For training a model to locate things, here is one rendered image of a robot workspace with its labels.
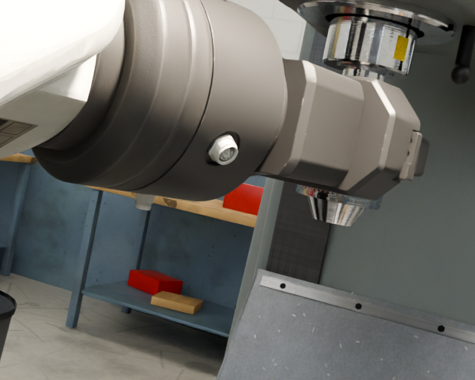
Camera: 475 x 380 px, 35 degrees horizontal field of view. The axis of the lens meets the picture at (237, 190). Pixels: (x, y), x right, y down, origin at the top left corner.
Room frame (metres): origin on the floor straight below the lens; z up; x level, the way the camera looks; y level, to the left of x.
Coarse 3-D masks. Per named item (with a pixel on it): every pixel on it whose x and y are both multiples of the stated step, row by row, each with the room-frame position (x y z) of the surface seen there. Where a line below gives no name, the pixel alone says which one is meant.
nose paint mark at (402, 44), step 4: (400, 36) 0.39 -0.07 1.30; (400, 40) 0.39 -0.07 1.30; (404, 40) 0.40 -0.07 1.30; (408, 40) 0.40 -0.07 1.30; (400, 44) 0.39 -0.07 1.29; (404, 44) 0.40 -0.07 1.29; (396, 48) 0.39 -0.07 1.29; (400, 48) 0.39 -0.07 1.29; (404, 48) 0.40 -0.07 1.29; (396, 52) 0.39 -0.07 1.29; (400, 52) 0.39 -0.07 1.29; (404, 52) 0.40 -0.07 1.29; (396, 56) 0.39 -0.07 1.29; (400, 56) 0.39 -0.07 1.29; (404, 56) 0.40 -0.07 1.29
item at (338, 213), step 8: (312, 200) 0.41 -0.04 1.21; (320, 200) 0.40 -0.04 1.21; (312, 208) 0.41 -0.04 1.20; (320, 208) 0.40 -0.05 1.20; (328, 208) 0.40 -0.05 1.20; (336, 208) 0.40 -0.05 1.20; (344, 208) 0.40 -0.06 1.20; (352, 208) 0.40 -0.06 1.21; (360, 208) 0.40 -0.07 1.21; (320, 216) 0.41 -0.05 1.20; (328, 216) 0.40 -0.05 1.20; (336, 216) 0.40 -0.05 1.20; (344, 216) 0.40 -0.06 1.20; (352, 216) 0.40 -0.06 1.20; (336, 224) 0.40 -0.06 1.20; (344, 224) 0.40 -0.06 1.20; (352, 224) 0.41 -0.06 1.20
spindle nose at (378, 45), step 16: (336, 16) 0.41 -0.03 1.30; (352, 16) 0.40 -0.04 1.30; (368, 16) 0.39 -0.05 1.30; (336, 32) 0.40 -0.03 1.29; (352, 32) 0.39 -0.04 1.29; (368, 32) 0.39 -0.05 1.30; (384, 32) 0.39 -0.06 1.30; (400, 32) 0.39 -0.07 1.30; (416, 32) 0.40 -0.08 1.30; (336, 48) 0.40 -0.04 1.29; (352, 48) 0.39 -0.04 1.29; (368, 48) 0.39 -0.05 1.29; (384, 48) 0.39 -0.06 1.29; (368, 64) 0.39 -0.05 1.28; (384, 64) 0.39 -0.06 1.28; (400, 64) 0.40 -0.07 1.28
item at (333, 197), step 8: (304, 192) 0.40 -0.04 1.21; (312, 192) 0.40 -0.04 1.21; (320, 192) 0.39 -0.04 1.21; (328, 192) 0.39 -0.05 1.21; (328, 200) 0.39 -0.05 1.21; (336, 200) 0.39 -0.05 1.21; (344, 200) 0.39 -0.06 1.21; (352, 200) 0.39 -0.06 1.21; (360, 200) 0.39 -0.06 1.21; (368, 200) 0.39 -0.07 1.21; (376, 200) 0.40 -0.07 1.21; (368, 208) 0.40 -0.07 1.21; (376, 208) 0.40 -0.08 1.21
